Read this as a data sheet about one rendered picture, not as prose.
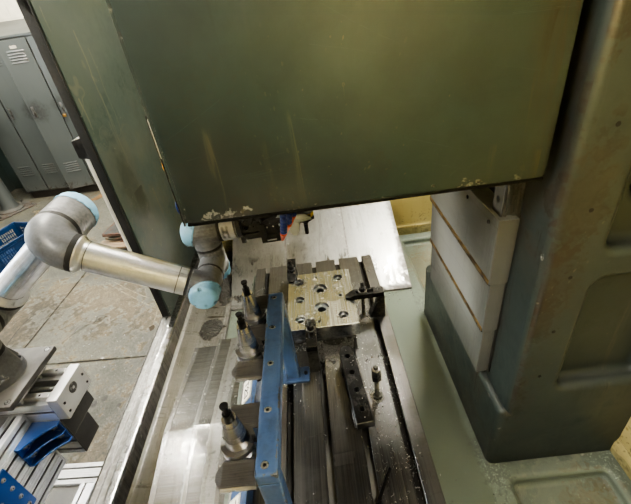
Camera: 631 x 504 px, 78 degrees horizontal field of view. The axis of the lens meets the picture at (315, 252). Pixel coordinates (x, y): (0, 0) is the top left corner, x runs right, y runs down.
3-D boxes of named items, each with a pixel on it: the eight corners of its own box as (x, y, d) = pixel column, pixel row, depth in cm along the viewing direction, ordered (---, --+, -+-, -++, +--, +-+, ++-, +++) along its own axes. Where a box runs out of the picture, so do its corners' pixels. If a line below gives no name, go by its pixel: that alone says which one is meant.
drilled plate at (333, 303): (290, 342, 126) (287, 331, 123) (290, 286, 150) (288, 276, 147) (360, 333, 125) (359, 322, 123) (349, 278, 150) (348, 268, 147)
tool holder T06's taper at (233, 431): (248, 451, 68) (239, 429, 64) (223, 453, 68) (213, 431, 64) (251, 427, 71) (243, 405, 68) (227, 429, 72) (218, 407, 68)
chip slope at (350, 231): (227, 336, 177) (211, 293, 162) (242, 254, 233) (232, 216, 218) (421, 312, 175) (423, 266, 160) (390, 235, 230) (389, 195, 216)
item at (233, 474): (213, 495, 64) (212, 493, 63) (218, 463, 68) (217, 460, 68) (255, 490, 64) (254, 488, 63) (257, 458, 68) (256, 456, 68)
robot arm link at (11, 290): (-53, 323, 111) (43, 202, 93) (-19, 290, 123) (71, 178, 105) (-9, 343, 116) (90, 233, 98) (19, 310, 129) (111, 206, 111)
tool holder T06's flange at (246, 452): (255, 463, 68) (252, 455, 67) (221, 466, 69) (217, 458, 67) (258, 429, 73) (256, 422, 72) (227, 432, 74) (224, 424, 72)
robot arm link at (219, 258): (202, 292, 111) (189, 261, 105) (209, 269, 120) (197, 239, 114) (229, 287, 111) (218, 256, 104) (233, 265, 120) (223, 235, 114)
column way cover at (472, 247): (472, 376, 112) (497, 221, 83) (425, 276, 152) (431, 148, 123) (489, 374, 112) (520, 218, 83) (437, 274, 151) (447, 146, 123)
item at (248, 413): (223, 432, 73) (222, 430, 73) (227, 407, 77) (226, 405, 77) (259, 428, 73) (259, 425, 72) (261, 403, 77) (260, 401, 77)
